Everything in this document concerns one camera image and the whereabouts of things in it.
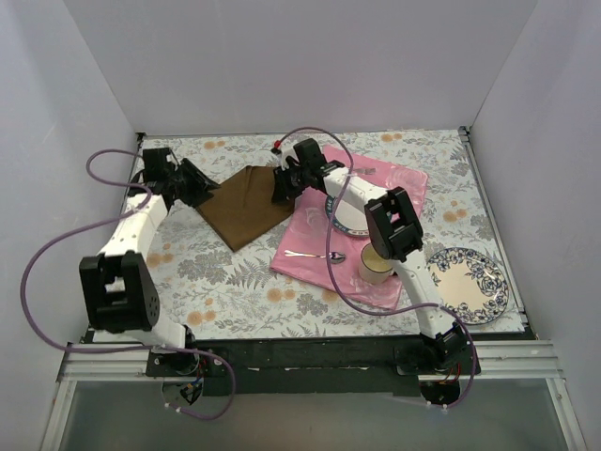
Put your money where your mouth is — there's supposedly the brown cloth napkin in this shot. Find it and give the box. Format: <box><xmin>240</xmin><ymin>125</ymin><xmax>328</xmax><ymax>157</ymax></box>
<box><xmin>196</xmin><ymin>165</ymin><xmax>295</xmax><ymax>252</ymax></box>

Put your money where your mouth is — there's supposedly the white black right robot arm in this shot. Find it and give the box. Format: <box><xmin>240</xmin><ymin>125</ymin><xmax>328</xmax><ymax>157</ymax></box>
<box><xmin>271</xmin><ymin>138</ymin><xmax>477</xmax><ymax>374</ymax></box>

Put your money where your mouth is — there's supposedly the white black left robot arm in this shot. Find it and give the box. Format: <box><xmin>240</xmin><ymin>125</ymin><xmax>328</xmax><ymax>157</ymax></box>
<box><xmin>79</xmin><ymin>148</ymin><xmax>220</xmax><ymax>376</ymax></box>

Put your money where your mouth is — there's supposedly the silver fork on placemat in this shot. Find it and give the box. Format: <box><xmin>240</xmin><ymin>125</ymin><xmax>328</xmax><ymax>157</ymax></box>
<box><xmin>354</xmin><ymin>167</ymin><xmax>377</xmax><ymax>175</ymax></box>

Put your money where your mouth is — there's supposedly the green rimmed white plate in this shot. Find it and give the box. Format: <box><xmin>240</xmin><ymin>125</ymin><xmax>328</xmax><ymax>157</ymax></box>
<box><xmin>332</xmin><ymin>201</ymin><xmax>369</xmax><ymax>239</ymax></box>

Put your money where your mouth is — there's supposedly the pink floral placemat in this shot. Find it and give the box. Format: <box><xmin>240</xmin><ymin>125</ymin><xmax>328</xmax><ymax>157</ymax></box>
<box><xmin>270</xmin><ymin>154</ymin><xmax>428</xmax><ymax>310</ymax></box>

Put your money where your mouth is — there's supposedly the silver spoon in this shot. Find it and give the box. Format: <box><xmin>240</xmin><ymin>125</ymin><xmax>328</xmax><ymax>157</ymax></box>
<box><xmin>284</xmin><ymin>250</ymin><xmax>347</xmax><ymax>264</ymax></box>

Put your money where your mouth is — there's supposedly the cream mug dark rim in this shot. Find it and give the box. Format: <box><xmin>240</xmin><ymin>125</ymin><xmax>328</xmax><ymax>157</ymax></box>
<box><xmin>359</xmin><ymin>243</ymin><xmax>393</xmax><ymax>285</ymax></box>

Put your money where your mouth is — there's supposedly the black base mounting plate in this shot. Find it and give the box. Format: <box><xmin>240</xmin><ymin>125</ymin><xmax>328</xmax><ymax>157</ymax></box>
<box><xmin>146</xmin><ymin>335</ymin><xmax>481</xmax><ymax>397</ymax></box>

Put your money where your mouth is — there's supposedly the blue floral white plate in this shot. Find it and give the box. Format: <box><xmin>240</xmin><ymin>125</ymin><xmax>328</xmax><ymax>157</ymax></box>
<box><xmin>427</xmin><ymin>247</ymin><xmax>509</xmax><ymax>326</ymax></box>

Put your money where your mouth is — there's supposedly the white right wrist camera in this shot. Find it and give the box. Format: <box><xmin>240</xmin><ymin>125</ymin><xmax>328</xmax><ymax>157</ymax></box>
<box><xmin>270</xmin><ymin>140</ymin><xmax>298</xmax><ymax>170</ymax></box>

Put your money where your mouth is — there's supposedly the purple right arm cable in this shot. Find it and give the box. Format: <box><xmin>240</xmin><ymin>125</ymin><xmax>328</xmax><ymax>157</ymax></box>
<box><xmin>271</xmin><ymin>125</ymin><xmax>480</xmax><ymax>411</ymax></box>

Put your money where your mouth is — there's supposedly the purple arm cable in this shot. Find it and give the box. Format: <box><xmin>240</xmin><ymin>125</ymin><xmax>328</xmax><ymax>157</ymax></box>
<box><xmin>21</xmin><ymin>148</ymin><xmax>239</xmax><ymax>420</ymax></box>
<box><xmin>271</xmin><ymin>125</ymin><xmax>480</xmax><ymax>411</ymax></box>

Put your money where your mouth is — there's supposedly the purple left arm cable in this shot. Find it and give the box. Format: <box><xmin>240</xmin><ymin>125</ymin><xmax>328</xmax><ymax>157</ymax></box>
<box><xmin>21</xmin><ymin>148</ymin><xmax>239</xmax><ymax>420</ymax></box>

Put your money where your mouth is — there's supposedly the aluminium table frame rail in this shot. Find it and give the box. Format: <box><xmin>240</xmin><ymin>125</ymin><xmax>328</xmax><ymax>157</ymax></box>
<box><xmin>39</xmin><ymin>125</ymin><xmax>588</xmax><ymax>451</ymax></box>

